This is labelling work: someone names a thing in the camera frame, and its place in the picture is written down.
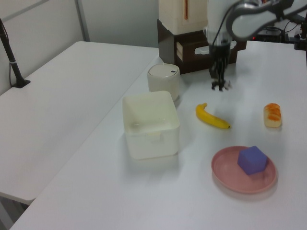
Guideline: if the black pole with clamp base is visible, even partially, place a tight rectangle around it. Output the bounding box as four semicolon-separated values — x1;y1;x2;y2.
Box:
0;18;31;88

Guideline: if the black stand with bracket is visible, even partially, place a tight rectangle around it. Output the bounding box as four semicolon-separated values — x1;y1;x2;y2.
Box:
294;20;307;51

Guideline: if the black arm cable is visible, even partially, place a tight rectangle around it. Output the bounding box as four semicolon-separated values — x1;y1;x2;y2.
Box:
210;1;240;46

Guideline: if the purple foam cube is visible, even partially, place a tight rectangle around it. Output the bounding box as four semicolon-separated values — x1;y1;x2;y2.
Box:
237;145;268;177

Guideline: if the yellow toy banana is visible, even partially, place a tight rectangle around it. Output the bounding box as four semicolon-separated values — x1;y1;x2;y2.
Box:
195;103;232;130

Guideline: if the black electronics box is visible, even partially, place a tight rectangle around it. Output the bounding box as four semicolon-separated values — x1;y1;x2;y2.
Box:
254;33;290;44

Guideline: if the dark brown cabinet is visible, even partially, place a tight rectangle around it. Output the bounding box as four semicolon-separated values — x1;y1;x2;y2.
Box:
157;19;209;75

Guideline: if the pink round plate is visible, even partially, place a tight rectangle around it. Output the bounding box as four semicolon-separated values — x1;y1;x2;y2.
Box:
211;145;278;194

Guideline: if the toy bread with orange glaze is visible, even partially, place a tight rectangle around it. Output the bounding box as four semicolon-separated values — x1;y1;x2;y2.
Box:
263;103;282;128

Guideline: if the cream plastic cabinet unit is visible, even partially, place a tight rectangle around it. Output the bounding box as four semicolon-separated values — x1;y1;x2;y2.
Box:
158;0;209;35

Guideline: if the cream lidded trash can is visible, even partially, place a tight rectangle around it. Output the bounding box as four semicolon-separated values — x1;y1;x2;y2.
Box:
147;63;181;103

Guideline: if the wooden drawer with brown front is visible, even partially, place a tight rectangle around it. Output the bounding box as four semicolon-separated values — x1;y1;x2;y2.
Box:
176;39;248;74

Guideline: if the white drawer handle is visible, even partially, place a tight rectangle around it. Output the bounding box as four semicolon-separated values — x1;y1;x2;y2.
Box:
194;45;237;56

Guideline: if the cream plastic open box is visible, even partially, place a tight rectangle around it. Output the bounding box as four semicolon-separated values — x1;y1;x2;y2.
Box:
122;90;181;161

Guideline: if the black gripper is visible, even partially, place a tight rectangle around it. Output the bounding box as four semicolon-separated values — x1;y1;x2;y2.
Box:
210;45;232;85

